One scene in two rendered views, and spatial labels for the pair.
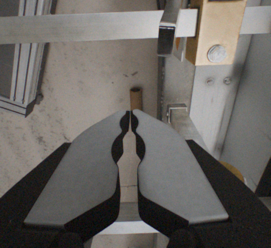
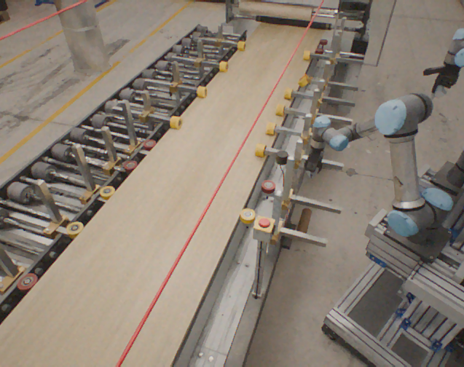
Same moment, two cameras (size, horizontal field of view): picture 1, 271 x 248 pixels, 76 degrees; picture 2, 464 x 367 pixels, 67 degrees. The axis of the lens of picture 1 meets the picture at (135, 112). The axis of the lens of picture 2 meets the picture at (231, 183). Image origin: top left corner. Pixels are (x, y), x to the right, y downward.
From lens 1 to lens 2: 1.84 m
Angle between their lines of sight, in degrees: 22
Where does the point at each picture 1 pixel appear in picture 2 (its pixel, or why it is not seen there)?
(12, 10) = (370, 296)
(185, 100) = not seen: hidden behind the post
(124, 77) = (306, 250)
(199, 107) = not seen: hidden behind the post
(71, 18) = (317, 204)
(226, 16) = not seen: hidden behind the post
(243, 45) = (257, 208)
